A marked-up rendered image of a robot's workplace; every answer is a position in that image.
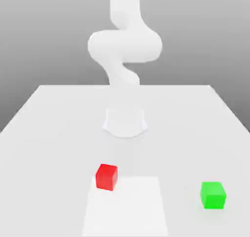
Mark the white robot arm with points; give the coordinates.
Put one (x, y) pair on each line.
(125, 45)

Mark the small red cube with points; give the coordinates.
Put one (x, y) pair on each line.
(106, 177)

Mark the small green cube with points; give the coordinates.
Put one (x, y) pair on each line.
(212, 196)

